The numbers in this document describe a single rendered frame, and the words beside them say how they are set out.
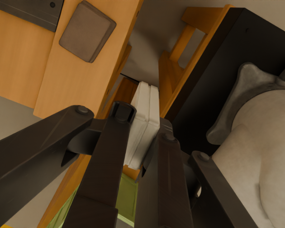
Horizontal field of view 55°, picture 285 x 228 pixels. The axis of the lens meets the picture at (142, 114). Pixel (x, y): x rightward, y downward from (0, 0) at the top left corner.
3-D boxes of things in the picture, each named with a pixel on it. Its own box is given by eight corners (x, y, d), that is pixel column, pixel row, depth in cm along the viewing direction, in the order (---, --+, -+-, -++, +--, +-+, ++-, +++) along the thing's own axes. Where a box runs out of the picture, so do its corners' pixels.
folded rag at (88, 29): (84, -2, 54) (80, -2, 51) (118, 23, 55) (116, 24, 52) (59, 41, 57) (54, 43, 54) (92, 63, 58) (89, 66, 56)
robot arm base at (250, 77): (341, 72, 52) (360, 81, 47) (279, 164, 61) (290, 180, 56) (253, 39, 50) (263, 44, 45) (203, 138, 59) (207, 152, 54)
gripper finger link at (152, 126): (147, 121, 14) (160, 126, 14) (149, 83, 20) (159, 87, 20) (125, 167, 15) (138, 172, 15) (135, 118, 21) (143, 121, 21)
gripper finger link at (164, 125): (154, 154, 13) (212, 176, 13) (154, 113, 17) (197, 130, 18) (141, 179, 13) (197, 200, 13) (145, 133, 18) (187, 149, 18)
